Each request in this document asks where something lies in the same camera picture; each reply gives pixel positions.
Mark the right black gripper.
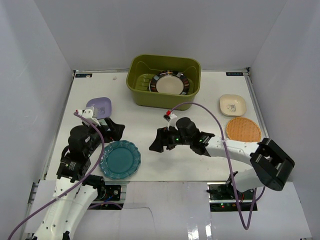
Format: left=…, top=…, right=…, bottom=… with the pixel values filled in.
left=149, top=124, right=192, bottom=153

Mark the lavender square dish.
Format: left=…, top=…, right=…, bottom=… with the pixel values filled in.
left=86, top=97, right=112, bottom=120

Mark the teal scalloped plate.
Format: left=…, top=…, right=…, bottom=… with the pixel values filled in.
left=99, top=140, right=141, bottom=180

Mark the black rimmed beige plate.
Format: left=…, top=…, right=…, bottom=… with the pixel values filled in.
left=148, top=70, right=190, bottom=95

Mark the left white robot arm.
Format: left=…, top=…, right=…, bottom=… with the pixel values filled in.
left=32, top=117, right=125, bottom=240

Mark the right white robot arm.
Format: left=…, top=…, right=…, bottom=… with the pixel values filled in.
left=149, top=117, right=295, bottom=200

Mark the olive green plastic bin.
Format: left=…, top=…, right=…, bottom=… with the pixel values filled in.
left=126, top=54, right=201, bottom=109

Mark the cream square dish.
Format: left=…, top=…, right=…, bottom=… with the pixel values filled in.
left=219, top=94, right=247, bottom=117

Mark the orange woven round plate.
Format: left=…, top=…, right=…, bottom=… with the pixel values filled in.
left=226, top=117, right=262, bottom=143

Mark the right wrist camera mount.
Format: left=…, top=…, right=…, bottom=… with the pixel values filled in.
left=163, top=110, right=178, bottom=130

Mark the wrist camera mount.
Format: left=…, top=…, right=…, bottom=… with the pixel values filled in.
left=75, top=106, right=100, bottom=126
left=163, top=110, right=178, bottom=130

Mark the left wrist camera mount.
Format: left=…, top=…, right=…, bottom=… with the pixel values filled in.
left=75, top=106, right=100, bottom=126

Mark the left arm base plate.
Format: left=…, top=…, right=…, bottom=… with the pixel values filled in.
left=93, top=184, right=122, bottom=202

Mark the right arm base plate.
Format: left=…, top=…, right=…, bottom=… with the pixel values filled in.
left=206, top=182, right=254, bottom=212

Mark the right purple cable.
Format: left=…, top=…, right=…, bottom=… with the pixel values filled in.
left=172, top=101, right=266, bottom=231

